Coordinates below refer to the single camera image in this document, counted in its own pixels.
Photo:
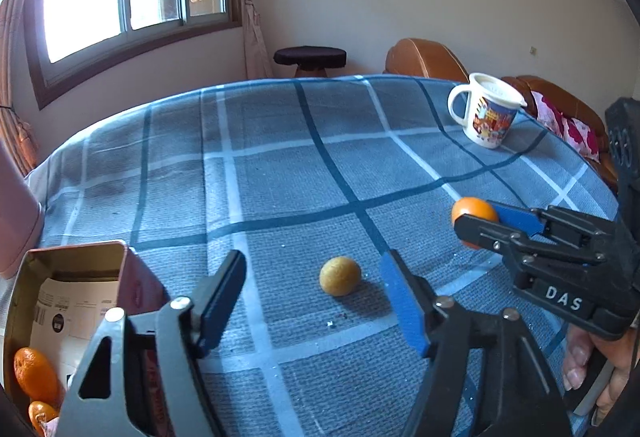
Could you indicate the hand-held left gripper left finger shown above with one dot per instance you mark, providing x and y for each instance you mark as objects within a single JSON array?
[{"x": 225, "y": 302}]

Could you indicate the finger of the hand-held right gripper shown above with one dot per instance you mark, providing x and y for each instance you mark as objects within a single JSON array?
[
  {"x": 520, "y": 219},
  {"x": 500, "y": 242}
]

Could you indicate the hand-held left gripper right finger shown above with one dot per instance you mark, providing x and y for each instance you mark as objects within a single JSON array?
[{"x": 407, "y": 312}]

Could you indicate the orange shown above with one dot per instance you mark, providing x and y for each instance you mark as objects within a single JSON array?
[
  {"x": 472, "y": 209},
  {"x": 42, "y": 414},
  {"x": 35, "y": 374}
]

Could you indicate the small yellow round fruit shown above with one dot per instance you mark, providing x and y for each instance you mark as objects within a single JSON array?
[{"x": 340, "y": 276}]

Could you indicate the rectangular metal tin box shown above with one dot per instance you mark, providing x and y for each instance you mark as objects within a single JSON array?
[{"x": 140, "y": 277}]

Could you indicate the person's right hand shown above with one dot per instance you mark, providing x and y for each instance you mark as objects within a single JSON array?
[{"x": 575, "y": 362}]

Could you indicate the pink floral cushion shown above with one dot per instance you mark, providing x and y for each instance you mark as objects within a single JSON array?
[{"x": 570, "y": 132}]

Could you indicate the white printed mug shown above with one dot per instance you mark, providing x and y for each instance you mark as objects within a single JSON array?
[{"x": 490, "y": 117}]

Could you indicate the brown leather sofa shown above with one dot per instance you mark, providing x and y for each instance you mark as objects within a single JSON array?
[{"x": 522, "y": 84}]

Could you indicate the blue checked tablecloth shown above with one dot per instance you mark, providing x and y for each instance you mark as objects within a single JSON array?
[{"x": 300, "y": 157}]

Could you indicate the brown leather armchair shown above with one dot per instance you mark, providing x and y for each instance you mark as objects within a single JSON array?
[{"x": 425, "y": 59}]

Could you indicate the pink electric kettle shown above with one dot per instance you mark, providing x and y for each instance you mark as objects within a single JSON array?
[{"x": 15, "y": 217}]

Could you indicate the dark round stool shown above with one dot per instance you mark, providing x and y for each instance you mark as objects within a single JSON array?
[{"x": 310, "y": 56}]

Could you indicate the pink patterned curtain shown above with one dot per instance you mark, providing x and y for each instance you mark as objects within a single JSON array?
[{"x": 20, "y": 137}]

